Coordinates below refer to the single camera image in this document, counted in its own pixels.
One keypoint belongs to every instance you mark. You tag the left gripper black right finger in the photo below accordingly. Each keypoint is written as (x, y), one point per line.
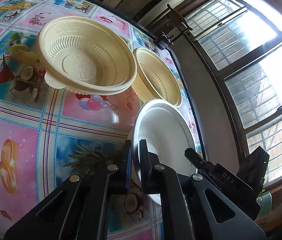
(192, 207)

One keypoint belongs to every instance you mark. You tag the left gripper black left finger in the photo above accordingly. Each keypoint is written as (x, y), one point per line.
(77, 209)

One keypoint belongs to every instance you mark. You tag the white paper bowl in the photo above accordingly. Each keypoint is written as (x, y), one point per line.
(167, 135)

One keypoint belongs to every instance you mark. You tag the colourful printed tablecloth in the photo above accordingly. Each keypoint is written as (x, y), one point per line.
(39, 126)

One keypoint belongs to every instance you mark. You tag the beige plastic bowl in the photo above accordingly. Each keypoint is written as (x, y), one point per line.
(85, 57)
(154, 79)

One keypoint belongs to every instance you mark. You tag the window with metal grille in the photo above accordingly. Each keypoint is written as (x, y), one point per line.
(241, 42)

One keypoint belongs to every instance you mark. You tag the dark wooden chair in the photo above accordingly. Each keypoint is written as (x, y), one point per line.
(163, 40)

